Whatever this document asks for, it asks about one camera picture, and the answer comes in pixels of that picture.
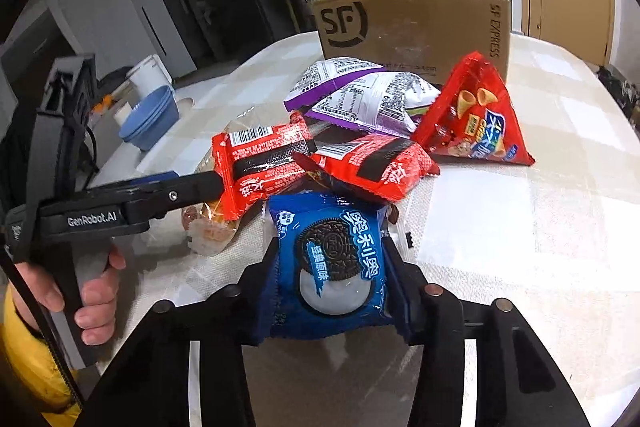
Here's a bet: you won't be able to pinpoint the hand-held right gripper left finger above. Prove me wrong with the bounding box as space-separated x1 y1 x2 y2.
75 237 281 427

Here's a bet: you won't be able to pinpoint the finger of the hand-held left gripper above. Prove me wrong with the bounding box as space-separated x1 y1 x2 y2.
90 171 180 192
125 171 227 224

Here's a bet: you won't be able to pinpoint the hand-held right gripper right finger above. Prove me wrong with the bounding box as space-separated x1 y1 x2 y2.
380 234 593 427

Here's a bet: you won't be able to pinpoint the clear cake packet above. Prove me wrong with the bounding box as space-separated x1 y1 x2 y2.
181 117 266 257

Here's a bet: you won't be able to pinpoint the red snack packet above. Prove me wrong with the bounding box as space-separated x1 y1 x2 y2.
292 133 441 202
211 111 317 222

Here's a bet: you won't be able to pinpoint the blue cookie packet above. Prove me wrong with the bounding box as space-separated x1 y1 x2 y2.
252 191 416 344

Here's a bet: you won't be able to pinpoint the brown cardboard box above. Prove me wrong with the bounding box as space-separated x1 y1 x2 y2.
306 0 512 85

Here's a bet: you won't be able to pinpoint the person's left forearm yellow sleeve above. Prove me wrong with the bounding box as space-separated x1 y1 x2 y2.
0 292 83 427

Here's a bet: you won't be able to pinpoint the person's left hand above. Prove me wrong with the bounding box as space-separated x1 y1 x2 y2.
10 244 127 348

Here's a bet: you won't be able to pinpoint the stacked blue plastic bowls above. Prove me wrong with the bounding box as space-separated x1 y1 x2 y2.
119 85 180 152

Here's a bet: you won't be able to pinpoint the white plastic container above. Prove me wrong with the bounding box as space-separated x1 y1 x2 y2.
126 54 173 90

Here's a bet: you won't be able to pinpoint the beige checkered tablecloth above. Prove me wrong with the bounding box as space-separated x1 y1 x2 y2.
95 32 640 427

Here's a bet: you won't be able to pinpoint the white cabinet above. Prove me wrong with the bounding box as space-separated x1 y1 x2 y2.
45 0 198 80

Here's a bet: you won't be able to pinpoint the red triangular snack bag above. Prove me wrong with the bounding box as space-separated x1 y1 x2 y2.
411 52 535 166

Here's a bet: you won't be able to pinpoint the black strap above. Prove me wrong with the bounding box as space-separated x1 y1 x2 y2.
0 247 85 410

